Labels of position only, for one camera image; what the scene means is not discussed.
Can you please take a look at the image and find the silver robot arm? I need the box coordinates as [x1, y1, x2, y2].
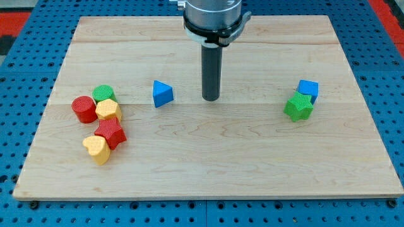
[169, 0, 252, 48]

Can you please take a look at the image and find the blue triangle block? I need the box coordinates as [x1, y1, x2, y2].
[153, 80, 174, 108]

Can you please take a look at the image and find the wooden board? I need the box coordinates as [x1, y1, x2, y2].
[13, 15, 403, 201]

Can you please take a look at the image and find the red star block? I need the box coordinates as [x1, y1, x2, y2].
[94, 117, 127, 150]

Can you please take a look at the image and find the green star block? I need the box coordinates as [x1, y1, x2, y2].
[283, 91, 314, 122]

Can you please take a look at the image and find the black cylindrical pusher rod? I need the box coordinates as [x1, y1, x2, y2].
[201, 46, 222, 102]

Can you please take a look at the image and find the yellow hexagon block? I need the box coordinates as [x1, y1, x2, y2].
[95, 99, 122, 122]

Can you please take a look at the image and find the green cylinder block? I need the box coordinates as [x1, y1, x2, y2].
[92, 84, 117, 103]

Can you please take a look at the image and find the blue cube block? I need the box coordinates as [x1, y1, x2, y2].
[297, 79, 319, 104]

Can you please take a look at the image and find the yellow heart block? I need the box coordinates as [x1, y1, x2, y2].
[82, 136, 110, 165]

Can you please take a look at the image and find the red cylinder block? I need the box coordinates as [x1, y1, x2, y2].
[71, 96, 98, 124]

